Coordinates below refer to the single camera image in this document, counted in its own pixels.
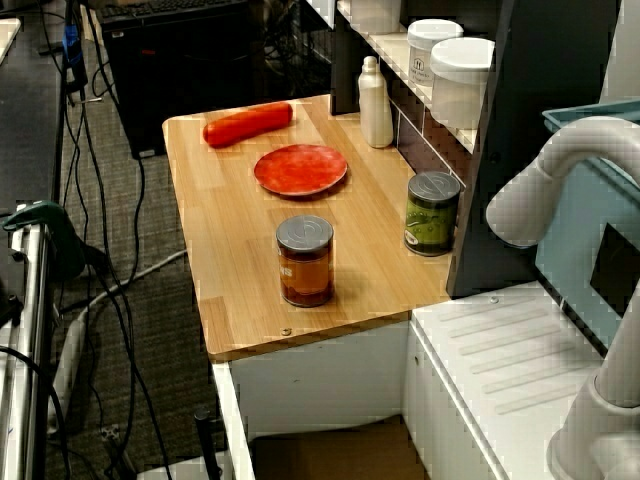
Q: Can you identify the thick black cable at rail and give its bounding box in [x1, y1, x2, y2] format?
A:
[0, 344, 72, 480]

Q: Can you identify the teal plastic bin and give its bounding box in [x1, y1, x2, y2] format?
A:
[533, 98, 640, 357]

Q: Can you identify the blue cable connector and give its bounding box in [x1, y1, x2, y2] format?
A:
[61, 23, 85, 67]

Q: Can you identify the white power strip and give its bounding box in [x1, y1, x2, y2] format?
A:
[46, 308, 90, 437]

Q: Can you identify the white cable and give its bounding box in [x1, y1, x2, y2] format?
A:
[74, 248, 189, 321]

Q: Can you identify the red round plate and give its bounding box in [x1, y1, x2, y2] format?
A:
[253, 143, 349, 197]

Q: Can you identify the black computer case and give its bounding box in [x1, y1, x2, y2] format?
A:
[98, 0, 269, 161]

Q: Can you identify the green can grey lid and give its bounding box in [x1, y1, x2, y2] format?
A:
[403, 170, 462, 257]

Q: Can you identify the plain white lidded jar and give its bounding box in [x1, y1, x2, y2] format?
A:
[428, 37, 496, 129]

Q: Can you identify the long black cable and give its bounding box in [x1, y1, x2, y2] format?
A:
[63, 89, 174, 480]

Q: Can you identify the green clamp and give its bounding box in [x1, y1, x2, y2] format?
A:
[1, 199, 87, 282]

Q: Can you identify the red-orange toy carrot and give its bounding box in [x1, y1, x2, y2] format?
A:
[202, 101, 294, 149]

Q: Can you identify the black cable looped at case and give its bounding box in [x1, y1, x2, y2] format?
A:
[58, 152, 149, 314]

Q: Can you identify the grey toy faucet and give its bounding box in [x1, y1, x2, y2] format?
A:
[484, 114, 640, 480]

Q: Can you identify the white jar with printed label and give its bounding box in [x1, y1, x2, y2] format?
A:
[406, 18, 465, 101]

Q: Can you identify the white plastic bottle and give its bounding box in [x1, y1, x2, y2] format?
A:
[357, 55, 395, 150]

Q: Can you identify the black upright post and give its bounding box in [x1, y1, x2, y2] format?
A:
[193, 407, 224, 480]

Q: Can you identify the dark kitchen shelf unit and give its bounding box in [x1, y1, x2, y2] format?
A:
[329, 0, 622, 301]

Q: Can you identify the orange soup can grey lid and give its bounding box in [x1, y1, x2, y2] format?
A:
[275, 214, 335, 308]

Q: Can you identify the black keyboard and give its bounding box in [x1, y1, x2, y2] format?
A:
[97, 0, 251, 22]

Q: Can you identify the white toy sink unit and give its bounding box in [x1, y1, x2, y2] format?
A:
[210, 280, 621, 480]

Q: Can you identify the aluminium frame rail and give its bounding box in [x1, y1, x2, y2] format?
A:
[0, 203, 52, 480]

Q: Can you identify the wooden countertop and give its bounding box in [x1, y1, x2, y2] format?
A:
[161, 93, 469, 362]

